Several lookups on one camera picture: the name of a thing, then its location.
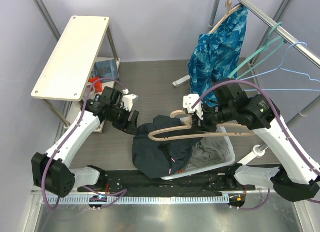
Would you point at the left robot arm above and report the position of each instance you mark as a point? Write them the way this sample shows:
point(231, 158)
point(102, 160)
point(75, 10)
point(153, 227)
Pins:
point(51, 170)

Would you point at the light blue hanger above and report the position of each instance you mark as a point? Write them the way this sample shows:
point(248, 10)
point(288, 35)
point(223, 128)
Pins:
point(280, 67)

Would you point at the blue book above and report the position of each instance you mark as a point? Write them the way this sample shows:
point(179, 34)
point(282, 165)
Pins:
point(105, 69)

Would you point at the teal plastic hanger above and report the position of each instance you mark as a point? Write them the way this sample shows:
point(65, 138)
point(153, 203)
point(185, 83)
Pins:
point(261, 50)

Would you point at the white laundry basket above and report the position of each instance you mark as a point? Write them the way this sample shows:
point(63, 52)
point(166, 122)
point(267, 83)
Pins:
point(191, 169)

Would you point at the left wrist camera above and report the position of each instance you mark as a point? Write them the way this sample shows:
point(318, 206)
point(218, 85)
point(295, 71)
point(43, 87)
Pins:
point(128, 100)

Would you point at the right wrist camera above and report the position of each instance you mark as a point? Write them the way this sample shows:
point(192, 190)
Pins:
point(192, 106)

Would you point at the beige wooden hanger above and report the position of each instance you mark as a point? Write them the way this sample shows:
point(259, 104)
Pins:
point(229, 11)

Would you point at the grey cloth in basket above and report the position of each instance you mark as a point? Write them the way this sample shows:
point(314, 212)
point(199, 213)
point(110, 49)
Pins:
point(209, 151)

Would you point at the clear glass mug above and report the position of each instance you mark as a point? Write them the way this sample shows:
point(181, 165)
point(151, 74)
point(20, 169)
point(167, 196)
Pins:
point(89, 92)

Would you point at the white side shelf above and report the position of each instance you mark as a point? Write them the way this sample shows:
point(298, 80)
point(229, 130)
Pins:
point(63, 80)

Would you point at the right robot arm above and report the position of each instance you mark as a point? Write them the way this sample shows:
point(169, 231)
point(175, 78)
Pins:
point(297, 177)

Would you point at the red box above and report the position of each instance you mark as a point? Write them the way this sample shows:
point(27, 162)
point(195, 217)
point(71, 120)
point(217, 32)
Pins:
point(98, 86)

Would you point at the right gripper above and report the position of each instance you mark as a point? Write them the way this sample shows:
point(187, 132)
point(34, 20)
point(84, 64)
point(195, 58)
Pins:
point(203, 124)

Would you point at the blue floral shorts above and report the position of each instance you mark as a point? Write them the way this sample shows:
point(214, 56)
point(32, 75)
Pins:
point(217, 54)

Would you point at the metal clothes rack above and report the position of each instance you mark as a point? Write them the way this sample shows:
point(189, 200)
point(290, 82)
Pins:
point(300, 22)

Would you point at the dark navy shorts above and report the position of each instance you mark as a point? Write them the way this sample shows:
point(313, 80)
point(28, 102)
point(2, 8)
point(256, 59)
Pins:
point(158, 159)

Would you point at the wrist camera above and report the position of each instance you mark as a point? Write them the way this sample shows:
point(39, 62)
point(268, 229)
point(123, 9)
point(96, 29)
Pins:
point(192, 106)
point(128, 100)

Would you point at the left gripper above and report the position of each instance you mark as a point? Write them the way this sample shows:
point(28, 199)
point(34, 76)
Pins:
point(129, 126)

